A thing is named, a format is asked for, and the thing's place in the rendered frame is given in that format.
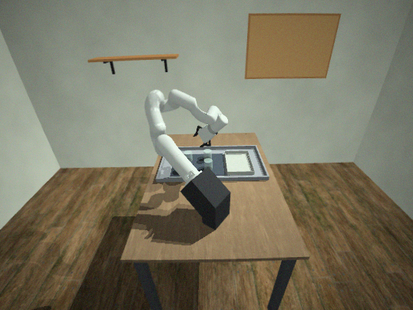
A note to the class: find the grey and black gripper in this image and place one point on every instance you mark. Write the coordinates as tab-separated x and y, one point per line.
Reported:
205	135

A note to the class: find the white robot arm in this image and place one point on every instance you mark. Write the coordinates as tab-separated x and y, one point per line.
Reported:
165	146

